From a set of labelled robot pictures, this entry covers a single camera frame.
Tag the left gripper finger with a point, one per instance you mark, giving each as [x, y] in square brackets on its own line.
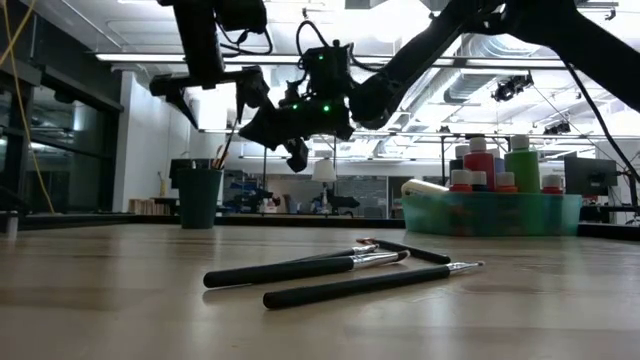
[252, 90]
[172, 92]

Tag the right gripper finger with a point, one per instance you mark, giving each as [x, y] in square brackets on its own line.
[265, 130]
[298, 155]

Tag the yellow paint bottle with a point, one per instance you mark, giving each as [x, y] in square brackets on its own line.
[425, 188]

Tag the dark green paint bottle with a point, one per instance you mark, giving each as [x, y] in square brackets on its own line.
[457, 157]

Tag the pink paint bottle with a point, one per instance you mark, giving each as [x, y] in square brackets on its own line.
[479, 165]

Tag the small orange black striped bottle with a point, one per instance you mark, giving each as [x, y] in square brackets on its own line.
[506, 182]

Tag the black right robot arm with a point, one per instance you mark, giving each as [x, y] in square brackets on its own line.
[425, 45]

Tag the white lampshade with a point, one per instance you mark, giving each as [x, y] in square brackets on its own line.
[324, 170]

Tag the black background box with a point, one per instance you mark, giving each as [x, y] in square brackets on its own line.
[175, 164]

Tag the yellow background bottle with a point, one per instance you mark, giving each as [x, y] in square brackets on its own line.
[162, 186]

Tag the dark green cup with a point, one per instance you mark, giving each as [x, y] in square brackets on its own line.
[199, 200]

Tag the dark glass partition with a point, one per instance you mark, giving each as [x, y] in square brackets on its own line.
[75, 150]

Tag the wooden crate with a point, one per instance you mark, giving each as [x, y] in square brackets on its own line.
[145, 206]

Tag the teal plastic bin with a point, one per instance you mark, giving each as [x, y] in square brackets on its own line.
[500, 217]

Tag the black computer monitor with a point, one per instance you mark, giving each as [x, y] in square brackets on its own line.
[590, 175]

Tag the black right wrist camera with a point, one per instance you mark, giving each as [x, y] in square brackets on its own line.
[327, 70]

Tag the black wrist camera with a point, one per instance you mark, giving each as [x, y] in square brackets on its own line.
[242, 15]
[327, 70]

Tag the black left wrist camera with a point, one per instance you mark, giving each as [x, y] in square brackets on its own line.
[242, 15]

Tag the black ceiling camera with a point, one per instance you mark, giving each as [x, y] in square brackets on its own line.
[510, 89]

